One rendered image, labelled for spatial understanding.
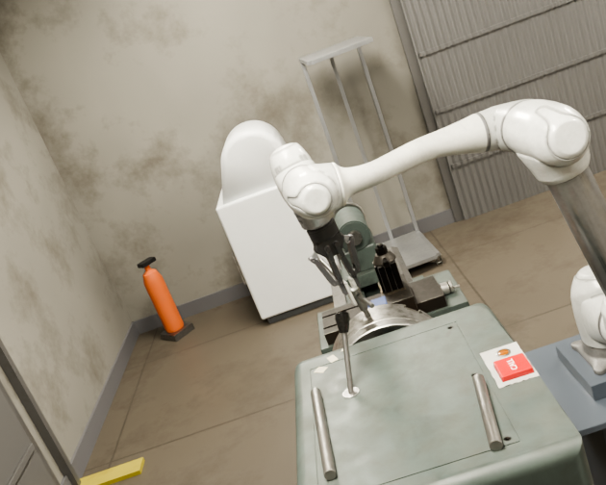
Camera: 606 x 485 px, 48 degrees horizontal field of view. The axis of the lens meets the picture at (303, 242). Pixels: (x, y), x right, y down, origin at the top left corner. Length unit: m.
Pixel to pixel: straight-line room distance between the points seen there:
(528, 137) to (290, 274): 3.43
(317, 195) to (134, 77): 4.06
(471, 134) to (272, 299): 3.38
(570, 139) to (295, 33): 3.90
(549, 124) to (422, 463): 0.77
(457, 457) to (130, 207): 4.63
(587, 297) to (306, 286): 3.12
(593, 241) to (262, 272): 3.38
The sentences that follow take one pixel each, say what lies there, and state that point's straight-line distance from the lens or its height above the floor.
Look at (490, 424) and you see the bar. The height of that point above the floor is 1.28.
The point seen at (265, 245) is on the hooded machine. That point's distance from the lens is 4.79.
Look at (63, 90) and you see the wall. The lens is 5.53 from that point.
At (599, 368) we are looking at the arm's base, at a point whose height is 0.82.
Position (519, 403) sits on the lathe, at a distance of 1.28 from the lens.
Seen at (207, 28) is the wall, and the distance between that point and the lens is 5.31.
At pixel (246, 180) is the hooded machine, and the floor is 1.06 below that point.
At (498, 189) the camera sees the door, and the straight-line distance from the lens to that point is 5.71.
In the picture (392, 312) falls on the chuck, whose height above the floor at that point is 1.23.
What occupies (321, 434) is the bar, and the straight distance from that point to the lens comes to 1.33.
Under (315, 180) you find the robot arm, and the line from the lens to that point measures 1.44.
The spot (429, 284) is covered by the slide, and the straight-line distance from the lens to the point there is 2.46.
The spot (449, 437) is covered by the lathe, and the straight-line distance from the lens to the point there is 1.25.
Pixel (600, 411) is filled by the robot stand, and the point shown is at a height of 0.75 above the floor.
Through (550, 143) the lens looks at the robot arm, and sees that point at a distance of 1.57.
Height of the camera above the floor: 2.00
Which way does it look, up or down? 18 degrees down
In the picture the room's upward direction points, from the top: 21 degrees counter-clockwise
